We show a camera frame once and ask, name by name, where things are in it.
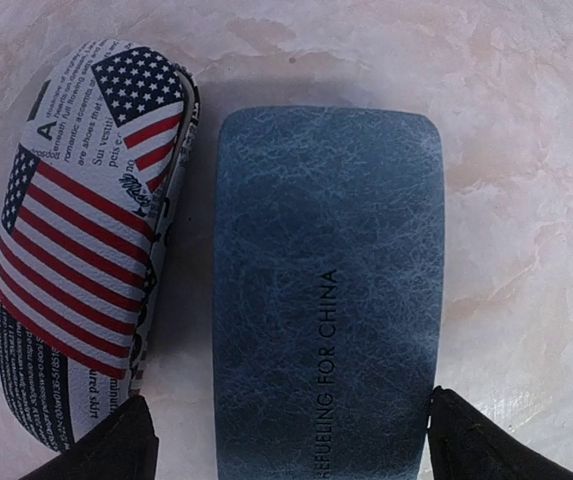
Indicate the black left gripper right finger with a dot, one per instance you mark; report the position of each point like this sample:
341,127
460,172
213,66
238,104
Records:
465,444

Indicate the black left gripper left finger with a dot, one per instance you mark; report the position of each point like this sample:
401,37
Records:
122,446

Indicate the blue-green leather glasses case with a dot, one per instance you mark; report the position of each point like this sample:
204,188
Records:
329,244

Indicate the american flag glasses case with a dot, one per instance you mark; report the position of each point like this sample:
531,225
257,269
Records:
85,223

